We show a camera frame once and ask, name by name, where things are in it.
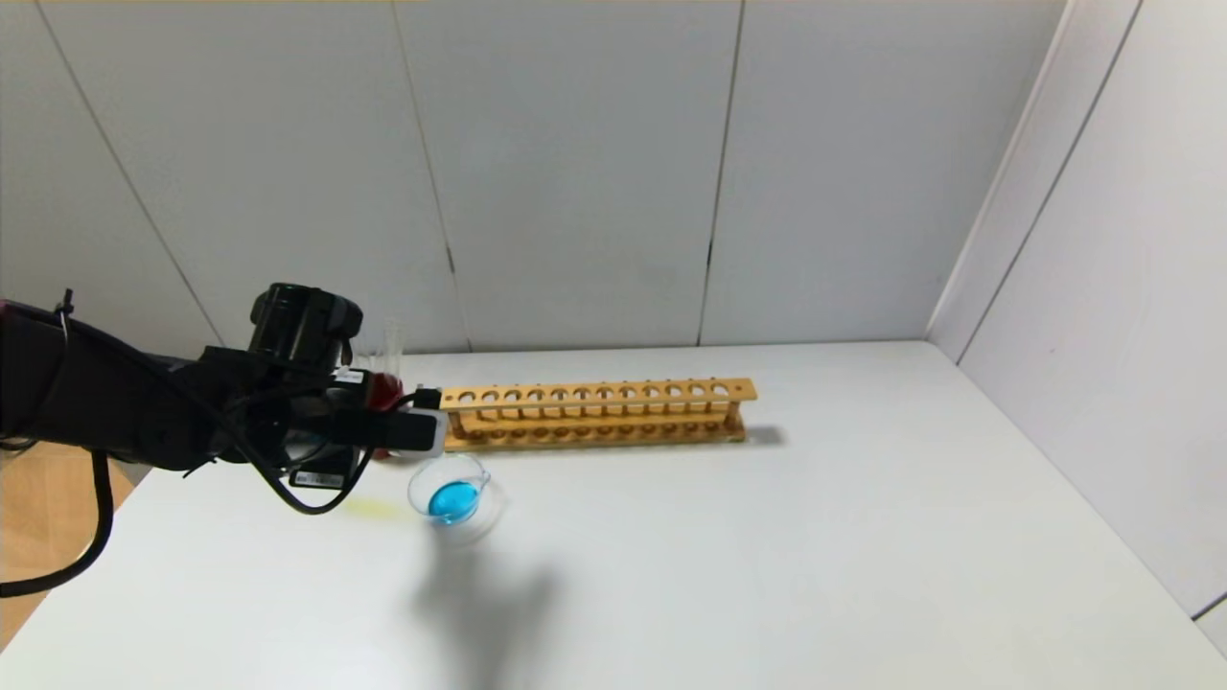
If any wooden test tube rack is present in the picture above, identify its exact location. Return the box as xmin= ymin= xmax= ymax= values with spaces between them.
xmin=432 ymin=379 xmax=758 ymax=453

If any clear glass dish with spout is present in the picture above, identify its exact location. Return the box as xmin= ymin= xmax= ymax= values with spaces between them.
xmin=408 ymin=453 xmax=506 ymax=540

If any dark red cup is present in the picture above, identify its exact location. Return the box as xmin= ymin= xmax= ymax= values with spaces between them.
xmin=351 ymin=372 xmax=411 ymax=462

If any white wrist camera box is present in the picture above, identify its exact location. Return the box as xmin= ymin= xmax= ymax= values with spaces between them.
xmin=383 ymin=387 xmax=450 ymax=459

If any black camera cable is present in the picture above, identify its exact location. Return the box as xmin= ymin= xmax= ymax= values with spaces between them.
xmin=0 ymin=388 xmax=423 ymax=600

